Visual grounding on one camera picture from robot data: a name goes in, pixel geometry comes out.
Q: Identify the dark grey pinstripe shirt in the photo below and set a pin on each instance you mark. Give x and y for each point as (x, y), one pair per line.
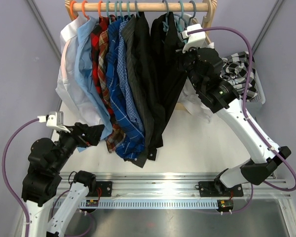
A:
(139, 96)

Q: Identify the black white checked shirt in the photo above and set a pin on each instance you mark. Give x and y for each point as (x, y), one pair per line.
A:
(235, 70)

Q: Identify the wooden rack base shelf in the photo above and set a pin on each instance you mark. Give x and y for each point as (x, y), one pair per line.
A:
(180, 107)

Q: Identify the light blue shirt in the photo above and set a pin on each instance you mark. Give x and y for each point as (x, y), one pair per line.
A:
(83, 76)

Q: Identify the blue striped shirt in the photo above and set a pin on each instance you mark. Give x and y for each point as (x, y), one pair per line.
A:
(134, 140)

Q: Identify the slotted cable duct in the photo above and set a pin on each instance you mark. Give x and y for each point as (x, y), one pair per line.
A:
(150, 204)

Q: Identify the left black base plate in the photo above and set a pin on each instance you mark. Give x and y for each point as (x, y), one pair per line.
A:
(101, 188)

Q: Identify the white t-shirt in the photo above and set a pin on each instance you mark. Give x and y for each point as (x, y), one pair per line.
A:
(188, 97)

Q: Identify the tan red plaid shirt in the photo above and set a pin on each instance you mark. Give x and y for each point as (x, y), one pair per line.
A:
(114, 140)

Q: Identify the orange hanger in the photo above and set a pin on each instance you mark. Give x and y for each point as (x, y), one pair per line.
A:
(99, 8)
(83, 9)
(73, 8)

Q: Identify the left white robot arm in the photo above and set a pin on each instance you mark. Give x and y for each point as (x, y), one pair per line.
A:
(40, 185)

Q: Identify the blue checked shirt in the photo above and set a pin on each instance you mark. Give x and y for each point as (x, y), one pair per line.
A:
(131, 109)

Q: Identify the wooden rack right leg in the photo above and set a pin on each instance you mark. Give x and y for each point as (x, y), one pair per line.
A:
(208, 18)

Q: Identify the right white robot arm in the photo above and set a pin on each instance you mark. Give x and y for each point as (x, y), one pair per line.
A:
(203, 67)

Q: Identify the wooden rack leg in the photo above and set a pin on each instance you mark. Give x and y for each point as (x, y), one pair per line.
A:
(208, 18)
(70, 11)

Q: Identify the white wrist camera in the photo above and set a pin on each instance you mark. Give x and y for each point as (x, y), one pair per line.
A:
(55, 121)
(194, 36)

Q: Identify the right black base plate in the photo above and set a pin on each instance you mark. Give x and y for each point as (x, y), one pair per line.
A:
(208, 189)

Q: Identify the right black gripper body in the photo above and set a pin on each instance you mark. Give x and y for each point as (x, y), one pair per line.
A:
(187, 59)

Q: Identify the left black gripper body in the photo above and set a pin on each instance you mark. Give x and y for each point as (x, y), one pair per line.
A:
(69, 142)

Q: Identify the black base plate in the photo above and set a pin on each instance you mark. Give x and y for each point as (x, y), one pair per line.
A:
(101, 188)
(208, 189)

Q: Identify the white dress shirt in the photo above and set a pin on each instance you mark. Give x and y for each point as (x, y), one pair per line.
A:
(67, 88)

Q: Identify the aluminium mounting rail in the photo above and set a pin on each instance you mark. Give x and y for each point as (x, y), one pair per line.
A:
(169, 185)

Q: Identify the wooden rack left leg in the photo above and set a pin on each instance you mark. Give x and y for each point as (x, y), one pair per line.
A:
(70, 11)

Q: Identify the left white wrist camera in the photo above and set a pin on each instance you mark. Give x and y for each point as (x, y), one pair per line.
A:
(55, 121)

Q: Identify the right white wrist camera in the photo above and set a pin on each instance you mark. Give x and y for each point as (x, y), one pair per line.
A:
(194, 36)

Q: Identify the wooden clothes rail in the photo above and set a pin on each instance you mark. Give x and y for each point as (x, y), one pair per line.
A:
(124, 6)

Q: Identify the white plastic basket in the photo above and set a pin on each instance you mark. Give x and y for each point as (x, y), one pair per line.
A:
(255, 91)

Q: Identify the teal plastic hanger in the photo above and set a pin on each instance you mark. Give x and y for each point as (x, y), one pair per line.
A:
(181, 23)

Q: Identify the red black plaid shirt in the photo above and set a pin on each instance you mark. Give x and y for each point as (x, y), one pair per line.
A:
(94, 36)

